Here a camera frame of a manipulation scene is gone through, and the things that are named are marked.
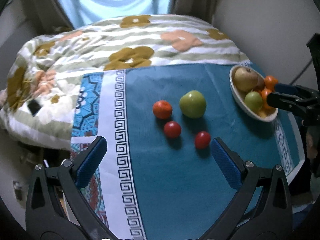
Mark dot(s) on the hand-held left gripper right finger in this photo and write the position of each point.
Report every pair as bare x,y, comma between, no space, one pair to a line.
225,163

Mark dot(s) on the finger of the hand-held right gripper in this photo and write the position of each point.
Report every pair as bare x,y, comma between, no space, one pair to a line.
285,88
282,101

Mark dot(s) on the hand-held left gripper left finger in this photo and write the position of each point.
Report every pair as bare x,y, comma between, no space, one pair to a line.
92,163

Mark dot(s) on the orange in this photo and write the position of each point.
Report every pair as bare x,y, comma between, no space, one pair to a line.
264,97
271,80

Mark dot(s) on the green apple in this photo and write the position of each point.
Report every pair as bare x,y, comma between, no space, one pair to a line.
192,104
253,101

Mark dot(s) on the white bowl with yellow inside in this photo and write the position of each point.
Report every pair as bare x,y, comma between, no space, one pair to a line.
252,113

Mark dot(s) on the red tomato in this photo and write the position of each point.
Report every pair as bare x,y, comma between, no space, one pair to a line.
172,129
202,140

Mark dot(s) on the yellow-brown apple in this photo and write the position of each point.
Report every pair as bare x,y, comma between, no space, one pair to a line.
246,79

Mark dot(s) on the red-orange tangerine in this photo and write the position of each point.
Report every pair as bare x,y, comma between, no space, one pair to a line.
162,109

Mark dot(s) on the person's right hand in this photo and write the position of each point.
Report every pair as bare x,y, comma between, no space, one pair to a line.
311,145

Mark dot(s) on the blue patterned tablecloth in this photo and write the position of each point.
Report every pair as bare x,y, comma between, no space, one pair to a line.
162,180

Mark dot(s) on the black phone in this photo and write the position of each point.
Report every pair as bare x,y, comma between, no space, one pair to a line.
34,107

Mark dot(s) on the grey-brown curtain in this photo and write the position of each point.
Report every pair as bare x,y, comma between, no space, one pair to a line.
40,5
195,0

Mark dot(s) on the floral striped blanket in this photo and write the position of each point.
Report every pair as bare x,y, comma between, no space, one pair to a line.
125,40

